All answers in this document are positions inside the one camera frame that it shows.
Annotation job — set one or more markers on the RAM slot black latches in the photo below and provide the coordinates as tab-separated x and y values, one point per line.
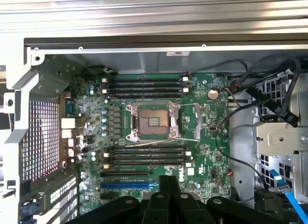
144	95
144	159
144	149
144	85

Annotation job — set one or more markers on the silver socket cover frame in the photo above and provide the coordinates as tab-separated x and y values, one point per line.
197	123

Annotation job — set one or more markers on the black plastic fan duct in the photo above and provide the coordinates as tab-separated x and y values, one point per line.
267	200

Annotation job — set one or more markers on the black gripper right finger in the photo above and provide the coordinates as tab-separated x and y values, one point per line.
185	209

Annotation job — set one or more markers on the open grey PC case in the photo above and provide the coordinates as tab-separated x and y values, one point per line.
19	89

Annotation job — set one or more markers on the metal CPU socket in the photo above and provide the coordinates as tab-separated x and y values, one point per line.
154	121

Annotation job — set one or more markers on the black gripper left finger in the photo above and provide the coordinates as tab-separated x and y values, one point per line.
156	209

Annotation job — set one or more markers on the round coin cell battery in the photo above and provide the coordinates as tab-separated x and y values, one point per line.
213	94

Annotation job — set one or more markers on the silver disk bay bracket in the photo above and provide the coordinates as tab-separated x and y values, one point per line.
281	137

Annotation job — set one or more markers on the green Dell motherboard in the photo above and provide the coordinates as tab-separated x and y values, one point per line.
204	161

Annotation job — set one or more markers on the blue expansion slot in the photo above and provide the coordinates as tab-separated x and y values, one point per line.
125	186

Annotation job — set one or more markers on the short black expansion slot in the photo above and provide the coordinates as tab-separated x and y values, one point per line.
108	197

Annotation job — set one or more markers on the long black expansion slot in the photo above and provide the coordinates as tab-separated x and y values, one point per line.
125	173

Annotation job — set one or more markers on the perforated metal disk bay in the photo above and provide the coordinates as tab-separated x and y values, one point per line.
276	166

